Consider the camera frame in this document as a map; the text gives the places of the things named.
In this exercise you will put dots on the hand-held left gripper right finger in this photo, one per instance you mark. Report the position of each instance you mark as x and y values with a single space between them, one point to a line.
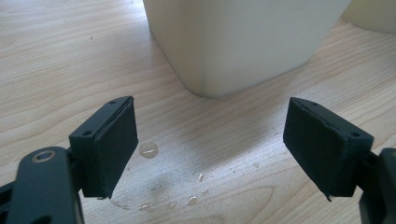
323 146

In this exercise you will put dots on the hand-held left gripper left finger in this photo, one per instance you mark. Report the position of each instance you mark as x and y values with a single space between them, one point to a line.
106 149

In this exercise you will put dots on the water droplets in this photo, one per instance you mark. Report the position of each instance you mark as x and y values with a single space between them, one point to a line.
148 150

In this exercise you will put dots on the white plastic container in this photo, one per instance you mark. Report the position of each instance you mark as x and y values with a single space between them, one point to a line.
236 40

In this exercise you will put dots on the cream white container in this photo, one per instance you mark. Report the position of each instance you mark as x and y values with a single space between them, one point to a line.
370 14

